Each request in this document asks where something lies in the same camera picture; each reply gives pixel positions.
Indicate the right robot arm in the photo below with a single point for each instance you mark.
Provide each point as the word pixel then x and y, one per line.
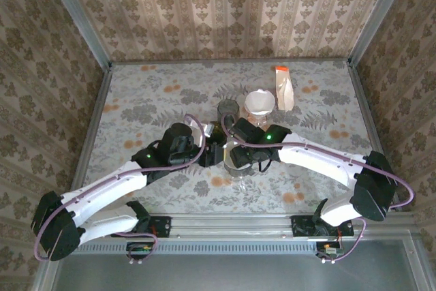
pixel 323 165

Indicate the aluminium frame post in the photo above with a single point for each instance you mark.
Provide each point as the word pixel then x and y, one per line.
pixel 381 11
pixel 75 15

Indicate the grey metal sheet panel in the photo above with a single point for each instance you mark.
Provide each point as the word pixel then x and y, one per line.
pixel 221 274

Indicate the aluminium table edge rail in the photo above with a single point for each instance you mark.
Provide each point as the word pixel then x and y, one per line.
pixel 366 114
pixel 204 61
pixel 95 114

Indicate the orange white filter pack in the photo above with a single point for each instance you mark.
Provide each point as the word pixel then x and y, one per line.
pixel 285 96

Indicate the clear glass carafe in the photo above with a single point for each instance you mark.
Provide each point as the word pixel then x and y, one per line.
pixel 243 182

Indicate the grey glass tumbler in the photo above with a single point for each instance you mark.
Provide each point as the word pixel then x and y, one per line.
pixel 227 108

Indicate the floral patterned tablecloth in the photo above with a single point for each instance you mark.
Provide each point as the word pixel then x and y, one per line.
pixel 153 100

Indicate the small controller board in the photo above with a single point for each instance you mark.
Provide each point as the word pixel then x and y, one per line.
pixel 139 248
pixel 328 249

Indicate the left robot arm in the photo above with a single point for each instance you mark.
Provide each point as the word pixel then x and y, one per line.
pixel 102 187

